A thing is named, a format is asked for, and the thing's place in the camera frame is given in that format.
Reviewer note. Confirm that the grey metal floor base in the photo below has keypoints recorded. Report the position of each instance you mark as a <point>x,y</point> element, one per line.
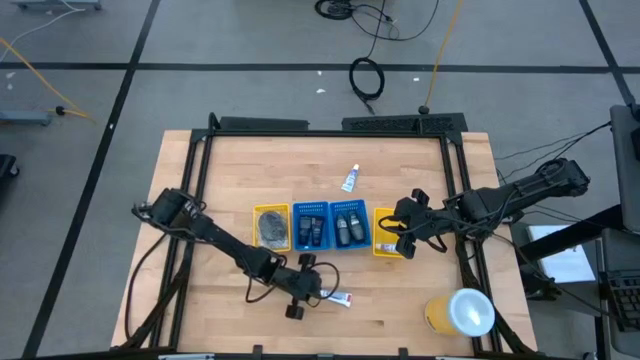
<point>25,118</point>
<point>57,5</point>

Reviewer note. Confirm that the black flat control box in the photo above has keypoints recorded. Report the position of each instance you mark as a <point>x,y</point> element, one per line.
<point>263,123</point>

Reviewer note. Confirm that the yellow cup with white lid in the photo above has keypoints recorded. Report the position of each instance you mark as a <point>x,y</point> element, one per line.
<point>470,312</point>

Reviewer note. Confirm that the black perforated control box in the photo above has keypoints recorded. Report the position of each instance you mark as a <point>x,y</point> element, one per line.
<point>400,123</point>

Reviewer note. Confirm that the blue plastic basket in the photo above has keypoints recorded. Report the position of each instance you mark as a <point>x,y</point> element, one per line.
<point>312,207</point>
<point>350,206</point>

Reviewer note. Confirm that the clear bag with black item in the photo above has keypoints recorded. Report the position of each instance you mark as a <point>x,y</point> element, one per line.
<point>272,227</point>

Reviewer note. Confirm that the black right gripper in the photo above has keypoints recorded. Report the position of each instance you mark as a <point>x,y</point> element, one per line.
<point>420,222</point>

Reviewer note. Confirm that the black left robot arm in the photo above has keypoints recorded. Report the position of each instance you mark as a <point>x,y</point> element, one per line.
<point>220,240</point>

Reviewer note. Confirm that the yellow plastic basket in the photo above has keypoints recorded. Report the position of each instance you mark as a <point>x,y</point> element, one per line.
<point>385,239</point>
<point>271,249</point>

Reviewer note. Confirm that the grey workstation cart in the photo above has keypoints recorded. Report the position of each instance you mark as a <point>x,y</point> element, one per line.
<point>627,165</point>

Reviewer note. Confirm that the black keyboard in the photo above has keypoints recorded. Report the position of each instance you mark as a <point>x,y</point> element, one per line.
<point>627,300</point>

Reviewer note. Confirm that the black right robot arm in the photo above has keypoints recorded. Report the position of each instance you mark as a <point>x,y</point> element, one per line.
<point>500,200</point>

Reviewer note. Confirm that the black equipment base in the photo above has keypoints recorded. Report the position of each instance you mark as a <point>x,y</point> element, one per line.
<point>7,167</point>

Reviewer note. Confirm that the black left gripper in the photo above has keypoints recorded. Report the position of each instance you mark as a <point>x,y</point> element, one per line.
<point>300,285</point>

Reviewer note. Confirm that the white paper sheet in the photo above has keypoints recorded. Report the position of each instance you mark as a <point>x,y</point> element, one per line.
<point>565,260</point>

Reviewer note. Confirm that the black metal table frame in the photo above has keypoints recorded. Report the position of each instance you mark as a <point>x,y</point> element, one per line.
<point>325,134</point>

